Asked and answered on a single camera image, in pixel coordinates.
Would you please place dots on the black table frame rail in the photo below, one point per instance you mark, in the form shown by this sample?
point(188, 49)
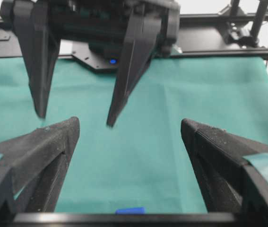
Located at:
point(201, 35)

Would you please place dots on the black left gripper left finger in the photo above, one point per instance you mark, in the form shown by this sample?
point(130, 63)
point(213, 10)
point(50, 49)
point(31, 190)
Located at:
point(33, 168)

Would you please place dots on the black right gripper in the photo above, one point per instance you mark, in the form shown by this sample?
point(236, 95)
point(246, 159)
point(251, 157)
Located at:
point(141, 26)

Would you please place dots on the blue block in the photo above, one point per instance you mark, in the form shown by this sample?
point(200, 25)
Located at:
point(131, 211)

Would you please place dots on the green table cloth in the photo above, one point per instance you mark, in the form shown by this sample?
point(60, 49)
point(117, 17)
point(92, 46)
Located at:
point(141, 161)

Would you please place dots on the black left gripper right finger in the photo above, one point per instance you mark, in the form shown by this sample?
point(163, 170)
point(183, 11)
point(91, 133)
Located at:
point(229, 182)

